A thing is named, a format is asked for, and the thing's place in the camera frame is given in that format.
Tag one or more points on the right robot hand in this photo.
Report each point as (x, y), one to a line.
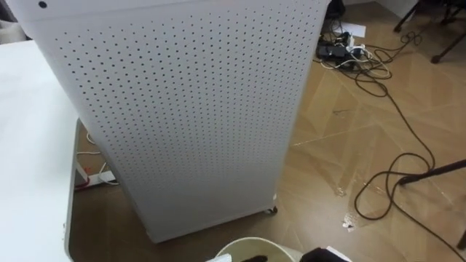
(320, 255)

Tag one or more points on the cream round bin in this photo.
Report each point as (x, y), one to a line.
(233, 248)

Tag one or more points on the black stand leg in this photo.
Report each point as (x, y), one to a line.
(433, 173)

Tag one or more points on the white perforated air purifier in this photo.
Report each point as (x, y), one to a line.
(189, 109)

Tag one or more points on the black power strip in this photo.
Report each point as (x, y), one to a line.
(331, 51)

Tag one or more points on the white paper sheet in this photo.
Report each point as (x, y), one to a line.
(354, 29)

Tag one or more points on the white power strip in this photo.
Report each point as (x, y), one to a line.
(95, 178)

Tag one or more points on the black bag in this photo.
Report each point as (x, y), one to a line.
(335, 9)

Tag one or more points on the black chair legs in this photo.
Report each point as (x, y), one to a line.
(442, 22)

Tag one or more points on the white desk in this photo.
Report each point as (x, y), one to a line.
(32, 153)

